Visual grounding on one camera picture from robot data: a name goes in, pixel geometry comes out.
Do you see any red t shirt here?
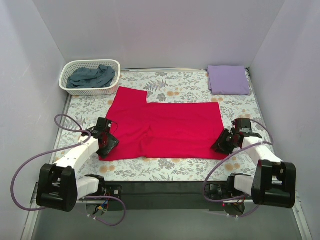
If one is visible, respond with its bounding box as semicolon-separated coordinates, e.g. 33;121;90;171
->
99;87;226;162

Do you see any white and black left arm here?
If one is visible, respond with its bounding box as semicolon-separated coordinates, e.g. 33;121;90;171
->
36;117;119;212

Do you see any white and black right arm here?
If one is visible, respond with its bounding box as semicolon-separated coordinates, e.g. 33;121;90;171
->
203;118;296;209

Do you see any folded purple t shirt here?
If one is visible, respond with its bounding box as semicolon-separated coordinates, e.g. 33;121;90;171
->
206;65;250;96

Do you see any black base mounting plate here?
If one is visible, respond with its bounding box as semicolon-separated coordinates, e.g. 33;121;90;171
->
93;181;245;216

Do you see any crumpled grey-blue t shirt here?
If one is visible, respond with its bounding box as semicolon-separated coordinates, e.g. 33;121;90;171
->
66;64;116;89

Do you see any white perforated plastic basket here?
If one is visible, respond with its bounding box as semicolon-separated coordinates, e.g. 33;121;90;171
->
59;59;121;96

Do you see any floral patterned table cloth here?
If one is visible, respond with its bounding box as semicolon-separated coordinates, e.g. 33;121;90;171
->
52;69;269;181

